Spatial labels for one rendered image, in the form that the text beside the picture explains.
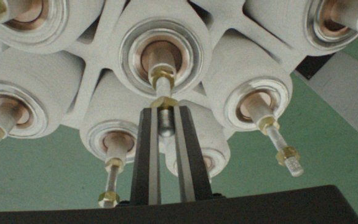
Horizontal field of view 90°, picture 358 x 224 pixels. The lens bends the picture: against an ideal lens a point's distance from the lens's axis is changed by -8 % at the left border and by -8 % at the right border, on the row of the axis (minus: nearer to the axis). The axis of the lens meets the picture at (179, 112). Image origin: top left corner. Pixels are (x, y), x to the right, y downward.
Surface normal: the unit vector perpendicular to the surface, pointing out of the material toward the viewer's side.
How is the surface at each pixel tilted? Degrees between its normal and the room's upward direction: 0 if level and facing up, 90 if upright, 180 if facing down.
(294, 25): 43
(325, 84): 90
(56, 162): 0
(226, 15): 0
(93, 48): 0
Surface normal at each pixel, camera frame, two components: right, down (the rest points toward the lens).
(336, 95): -0.87, -0.33
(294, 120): 0.10, 0.63
